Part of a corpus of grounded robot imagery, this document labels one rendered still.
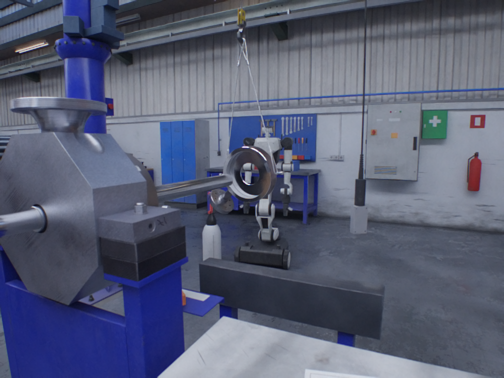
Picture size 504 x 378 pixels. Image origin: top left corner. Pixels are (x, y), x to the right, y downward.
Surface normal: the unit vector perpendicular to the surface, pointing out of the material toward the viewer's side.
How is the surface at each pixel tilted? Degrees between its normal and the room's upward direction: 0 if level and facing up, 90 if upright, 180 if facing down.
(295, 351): 0
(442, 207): 90
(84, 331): 90
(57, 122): 111
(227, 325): 0
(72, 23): 90
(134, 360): 90
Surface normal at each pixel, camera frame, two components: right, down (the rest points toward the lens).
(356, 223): 0.15, 0.13
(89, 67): 0.62, 0.11
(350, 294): -0.42, 0.12
